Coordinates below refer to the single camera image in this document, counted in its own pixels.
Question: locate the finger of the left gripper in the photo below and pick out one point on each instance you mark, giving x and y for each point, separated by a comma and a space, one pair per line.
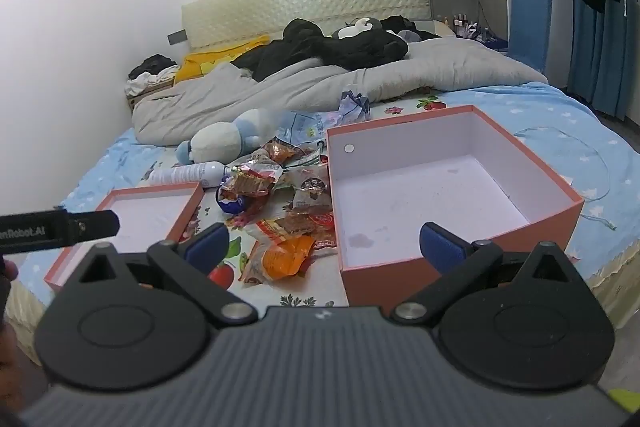
98, 224

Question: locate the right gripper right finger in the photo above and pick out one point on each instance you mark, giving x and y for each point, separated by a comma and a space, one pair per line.
463, 268

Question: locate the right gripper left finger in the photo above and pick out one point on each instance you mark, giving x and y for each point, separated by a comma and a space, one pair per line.
185, 268

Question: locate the blue white snack packet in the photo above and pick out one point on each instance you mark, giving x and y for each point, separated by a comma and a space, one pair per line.
231, 203

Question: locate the red brown snack packet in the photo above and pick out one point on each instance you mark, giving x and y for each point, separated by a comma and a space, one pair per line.
252, 178

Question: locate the yellow red-bordered snack packet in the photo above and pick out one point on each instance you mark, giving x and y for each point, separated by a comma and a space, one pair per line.
319, 226

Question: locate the grey brown snack packet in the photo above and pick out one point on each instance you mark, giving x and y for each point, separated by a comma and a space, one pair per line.
312, 196

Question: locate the dark orange snack packet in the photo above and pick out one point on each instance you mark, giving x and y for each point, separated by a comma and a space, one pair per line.
283, 152

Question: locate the person's left hand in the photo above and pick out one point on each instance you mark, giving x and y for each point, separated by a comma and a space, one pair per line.
8, 272

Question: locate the pink box lid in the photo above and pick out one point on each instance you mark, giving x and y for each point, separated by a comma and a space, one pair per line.
149, 214

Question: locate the white plastic bottle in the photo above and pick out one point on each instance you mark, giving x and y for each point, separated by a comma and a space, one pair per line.
208, 174

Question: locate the pink cardboard box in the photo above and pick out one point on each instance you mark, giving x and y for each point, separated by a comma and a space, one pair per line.
455, 167

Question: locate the white blue plush toy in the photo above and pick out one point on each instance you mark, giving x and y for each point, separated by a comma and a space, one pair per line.
226, 141

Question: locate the grey duvet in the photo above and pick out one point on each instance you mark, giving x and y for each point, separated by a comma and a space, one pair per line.
171, 116

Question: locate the clothes on bedside table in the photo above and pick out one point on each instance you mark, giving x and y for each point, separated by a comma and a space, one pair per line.
152, 71

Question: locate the crumpled blue plastic bag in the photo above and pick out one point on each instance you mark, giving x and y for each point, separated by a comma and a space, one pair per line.
300, 128

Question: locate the yellow pillow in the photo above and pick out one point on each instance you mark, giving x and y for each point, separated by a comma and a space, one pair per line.
198, 64

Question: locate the black clothing pile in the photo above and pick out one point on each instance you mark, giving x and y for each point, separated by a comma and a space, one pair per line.
302, 40

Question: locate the blue padded chair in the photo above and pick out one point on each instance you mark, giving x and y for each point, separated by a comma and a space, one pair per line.
529, 32

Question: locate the blue curtain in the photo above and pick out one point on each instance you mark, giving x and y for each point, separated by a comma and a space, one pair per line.
605, 60

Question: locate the cream quilted headboard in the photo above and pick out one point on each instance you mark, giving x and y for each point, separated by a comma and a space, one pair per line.
220, 22

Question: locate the white charger with cable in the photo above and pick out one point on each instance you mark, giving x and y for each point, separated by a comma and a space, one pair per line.
579, 164

